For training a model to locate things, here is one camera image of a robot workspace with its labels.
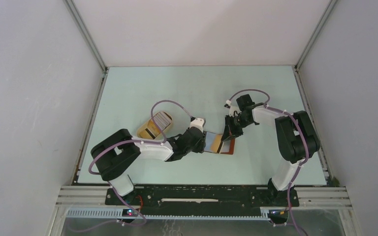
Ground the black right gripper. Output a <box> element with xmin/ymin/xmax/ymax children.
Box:
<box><xmin>221</xmin><ymin>115</ymin><xmax>252</xmax><ymax>142</ymax></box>

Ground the brown leather card holder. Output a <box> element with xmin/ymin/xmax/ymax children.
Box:
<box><xmin>204</xmin><ymin>131</ymin><xmax>235</xmax><ymax>155</ymax></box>

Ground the gold credit card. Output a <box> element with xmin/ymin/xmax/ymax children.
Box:
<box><xmin>210</xmin><ymin>134</ymin><xmax>222</xmax><ymax>153</ymax></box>

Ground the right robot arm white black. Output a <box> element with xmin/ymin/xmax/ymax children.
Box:
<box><xmin>221</xmin><ymin>94</ymin><xmax>320</xmax><ymax>206</ymax></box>

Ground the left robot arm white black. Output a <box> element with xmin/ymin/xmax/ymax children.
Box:
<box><xmin>88</xmin><ymin>127</ymin><xmax>206</xmax><ymax>205</ymax></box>

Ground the stack of credit cards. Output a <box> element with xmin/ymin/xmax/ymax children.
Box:
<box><xmin>154</xmin><ymin>111</ymin><xmax>173</xmax><ymax>133</ymax></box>

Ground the beige oval card tray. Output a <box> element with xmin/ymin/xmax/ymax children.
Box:
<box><xmin>136</xmin><ymin>119</ymin><xmax>167</xmax><ymax>140</ymax></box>

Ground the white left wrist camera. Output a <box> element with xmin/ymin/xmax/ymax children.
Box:
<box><xmin>189</xmin><ymin>117</ymin><xmax>206</xmax><ymax>132</ymax></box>

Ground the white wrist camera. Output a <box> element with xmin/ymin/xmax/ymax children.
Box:
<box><xmin>224</xmin><ymin>100</ymin><xmax>240</xmax><ymax>117</ymax></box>
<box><xmin>189</xmin><ymin>117</ymin><xmax>206</xmax><ymax>132</ymax></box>

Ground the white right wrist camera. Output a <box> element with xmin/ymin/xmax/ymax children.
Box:
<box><xmin>224</xmin><ymin>100</ymin><xmax>240</xmax><ymax>117</ymax></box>

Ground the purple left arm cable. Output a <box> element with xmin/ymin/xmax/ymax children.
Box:
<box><xmin>88</xmin><ymin>99</ymin><xmax>196</xmax><ymax>225</ymax></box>

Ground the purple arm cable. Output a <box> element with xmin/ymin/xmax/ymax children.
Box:
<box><xmin>88</xmin><ymin>99</ymin><xmax>196</xmax><ymax>225</ymax></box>
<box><xmin>228</xmin><ymin>88</ymin><xmax>310</xmax><ymax>236</ymax></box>

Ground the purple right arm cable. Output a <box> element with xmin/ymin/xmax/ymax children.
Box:
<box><xmin>228</xmin><ymin>88</ymin><xmax>310</xmax><ymax>236</ymax></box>

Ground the white toothed cable duct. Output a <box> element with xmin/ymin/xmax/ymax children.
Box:
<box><xmin>66</xmin><ymin>207</ymin><xmax>270</xmax><ymax>221</ymax></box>

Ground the aluminium frame rail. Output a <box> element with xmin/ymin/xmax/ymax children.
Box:
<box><xmin>56</xmin><ymin>186</ymin><xmax>352</xmax><ymax>210</ymax></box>

